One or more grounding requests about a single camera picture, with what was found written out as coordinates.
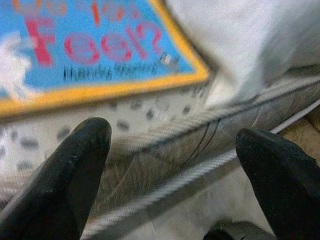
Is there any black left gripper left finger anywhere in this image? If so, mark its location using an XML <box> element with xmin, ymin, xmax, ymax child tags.
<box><xmin>0</xmin><ymin>117</ymin><xmax>112</xmax><ymax>240</ymax></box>

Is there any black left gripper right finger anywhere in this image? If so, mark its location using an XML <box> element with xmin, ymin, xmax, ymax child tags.
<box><xmin>235</xmin><ymin>127</ymin><xmax>320</xmax><ymax>240</ymax></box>

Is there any yellow blue children's book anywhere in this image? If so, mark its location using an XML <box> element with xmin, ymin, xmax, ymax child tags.
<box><xmin>0</xmin><ymin>0</ymin><xmax>210</xmax><ymax>118</ymax></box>

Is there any grey quilted mattress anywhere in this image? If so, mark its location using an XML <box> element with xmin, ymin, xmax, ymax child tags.
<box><xmin>0</xmin><ymin>72</ymin><xmax>320</xmax><ymax>240</ymax></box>

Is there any white lettered pillow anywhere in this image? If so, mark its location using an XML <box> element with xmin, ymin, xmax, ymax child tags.
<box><xmin>169</xmin><ymin>0</ymin><xmax>320</xmax><ymax>110</ymax></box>

